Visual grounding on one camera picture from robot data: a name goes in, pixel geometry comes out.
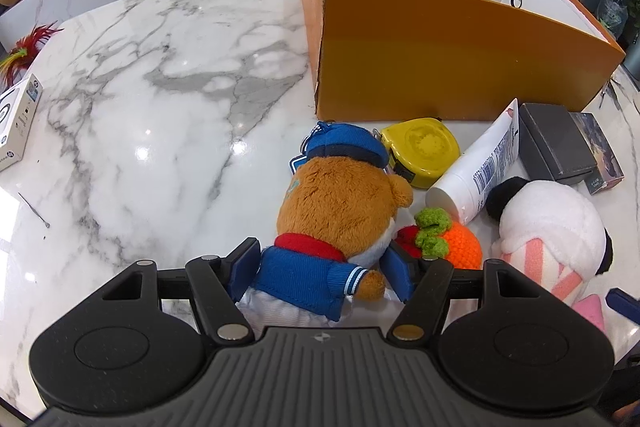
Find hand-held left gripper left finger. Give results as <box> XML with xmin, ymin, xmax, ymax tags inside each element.
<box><xmin>95</xmin><ymin>237</ymin><xmax>262</xmax><ymax>344</ymax></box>

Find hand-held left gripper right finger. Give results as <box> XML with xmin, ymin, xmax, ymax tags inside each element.
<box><xmin>382</xmin><ymin>241</ymin><xmax>551</xmax><ymax>343</ymax></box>

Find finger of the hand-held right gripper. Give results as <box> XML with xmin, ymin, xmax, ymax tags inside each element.
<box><xmin>606</xmin><ymin>288</ymin><xmax>640</xmax><ymax>324</ymax></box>

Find brown bear plush blue outfit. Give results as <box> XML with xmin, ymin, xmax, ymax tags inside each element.
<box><xmin>235</xmin><ymin>121</ymin><xmax>416</xmax><ymax>326</ymax></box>

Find white pink panda plush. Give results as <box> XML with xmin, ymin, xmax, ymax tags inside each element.
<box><xmin>485</xmin><ymin>177</ymin><xmax>615</xmax><ymax>333</ymax></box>

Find white squeeze tube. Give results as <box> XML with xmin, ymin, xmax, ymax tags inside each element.
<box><xmin>425</xmin><ymin>98</ymin><xmax>522</xmax><ymax>227</ymax></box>

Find illustrated card box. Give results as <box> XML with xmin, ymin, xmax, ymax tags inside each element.
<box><xmin>570</xmin><ymin>111</ymin><xmax>626</xmax><ymax>196</ymax></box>

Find orange cardboard box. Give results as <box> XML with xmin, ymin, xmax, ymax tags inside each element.
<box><xmin>300</xmin><ymin>0</ymin><xmax>627</xmax><ymax>122</ymax></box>

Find small red toy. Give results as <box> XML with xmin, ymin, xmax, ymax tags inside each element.
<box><xmin>395</xmin><ymin>227</ymin><xmax>426</xmax><ymax>259</ymax></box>

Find orange crochet fruit green leaves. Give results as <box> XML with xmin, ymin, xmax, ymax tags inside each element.
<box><xmin>412</xmin><ymin>207</ymin><xmax>483</xmax><ymax>270</ymax></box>

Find yellow tape measure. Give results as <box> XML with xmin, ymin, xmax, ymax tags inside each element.
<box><xmin>379</xmin><ymin>117</ymin><xmax>461</xmax><ymax>188</ymax></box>

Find dark grey box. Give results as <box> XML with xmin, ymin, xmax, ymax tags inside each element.
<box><xmin>517</xmin><ymin>103</ymin><xmax>599</xmax><ymax>186</ymax></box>

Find thin metal pick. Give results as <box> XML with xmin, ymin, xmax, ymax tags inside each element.
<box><xmin>17</xmin><ymin>192</ymin><xmax>51</xmax><ymax>229</ymax></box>

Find white product box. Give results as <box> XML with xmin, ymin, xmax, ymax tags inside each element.
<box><xmin>0</xmin><ymin>73</ymin><xmax>45</xmax><ymax>172</ymax></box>

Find clear plastic bottle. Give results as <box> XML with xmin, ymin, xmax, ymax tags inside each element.
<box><xmin>597</xmin><ymin>0</ymin><xmax>632</xmax><ymax>38</ymax></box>

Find red feather toy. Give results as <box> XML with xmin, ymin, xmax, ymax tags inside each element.
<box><xmin>0</xmin><ymin>22</ymin><xmax>64</xmax><ymax>90</ymax></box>

